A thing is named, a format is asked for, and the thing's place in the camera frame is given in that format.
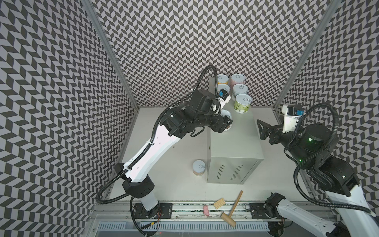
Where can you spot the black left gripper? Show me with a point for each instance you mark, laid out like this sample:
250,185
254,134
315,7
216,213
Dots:
221,124

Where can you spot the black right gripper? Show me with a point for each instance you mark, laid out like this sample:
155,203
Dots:
273,134

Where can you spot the green labelled front can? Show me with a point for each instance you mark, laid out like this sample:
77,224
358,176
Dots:
242,103

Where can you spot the pink can sideways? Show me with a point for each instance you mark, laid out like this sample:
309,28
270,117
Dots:
223,86

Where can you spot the yellow labelled can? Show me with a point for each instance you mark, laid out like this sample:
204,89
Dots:
223,79

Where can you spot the orange labelled can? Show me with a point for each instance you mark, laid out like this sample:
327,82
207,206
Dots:
199,167

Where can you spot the pink labelled can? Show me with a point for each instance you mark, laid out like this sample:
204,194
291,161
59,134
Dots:
237,79

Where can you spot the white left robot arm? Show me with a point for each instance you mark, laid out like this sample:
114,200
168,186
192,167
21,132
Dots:
200,111

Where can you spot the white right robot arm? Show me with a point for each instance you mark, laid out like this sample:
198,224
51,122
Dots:
333,175

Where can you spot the white metal cabinet counter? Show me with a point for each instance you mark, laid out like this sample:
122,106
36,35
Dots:
234,154

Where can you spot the small wooden block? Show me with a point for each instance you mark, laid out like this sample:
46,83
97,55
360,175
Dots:
219,203

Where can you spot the pink eraser block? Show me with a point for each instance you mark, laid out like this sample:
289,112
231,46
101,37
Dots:
206,210

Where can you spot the wooden mallet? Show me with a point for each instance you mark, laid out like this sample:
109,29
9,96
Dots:
228,217

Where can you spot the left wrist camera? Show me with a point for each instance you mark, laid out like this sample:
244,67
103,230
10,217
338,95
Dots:
224,97

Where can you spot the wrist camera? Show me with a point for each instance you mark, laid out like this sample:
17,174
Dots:
224,97
292,115

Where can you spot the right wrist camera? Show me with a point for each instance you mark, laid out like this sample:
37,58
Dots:
292,115

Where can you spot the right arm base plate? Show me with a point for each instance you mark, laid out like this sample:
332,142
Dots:
257,210

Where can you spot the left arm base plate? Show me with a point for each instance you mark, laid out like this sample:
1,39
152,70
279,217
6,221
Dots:
162,210

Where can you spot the aluminium front rail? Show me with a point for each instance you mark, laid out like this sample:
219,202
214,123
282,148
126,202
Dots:
198,211

